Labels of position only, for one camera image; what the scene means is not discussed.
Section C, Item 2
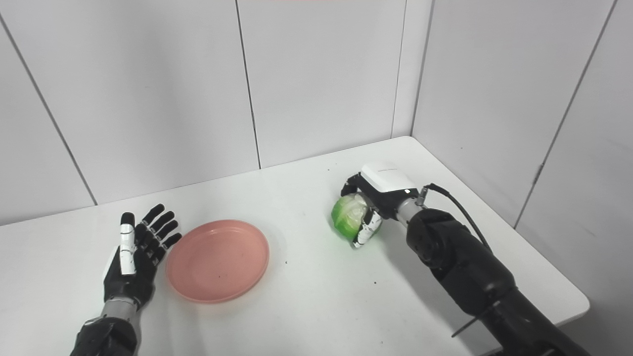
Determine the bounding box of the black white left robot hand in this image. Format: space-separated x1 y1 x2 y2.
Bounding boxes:
103 204 182 310

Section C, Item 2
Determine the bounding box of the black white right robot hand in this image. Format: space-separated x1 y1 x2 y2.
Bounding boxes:
340 162 421 249

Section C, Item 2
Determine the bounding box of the green white cabbage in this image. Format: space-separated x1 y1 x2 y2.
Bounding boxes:
331 194 379 241

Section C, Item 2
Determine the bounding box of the pink round plate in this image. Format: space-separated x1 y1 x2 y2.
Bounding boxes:
166 220 271 304

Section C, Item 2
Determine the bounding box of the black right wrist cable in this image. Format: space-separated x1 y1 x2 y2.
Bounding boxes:
419 183 493 254

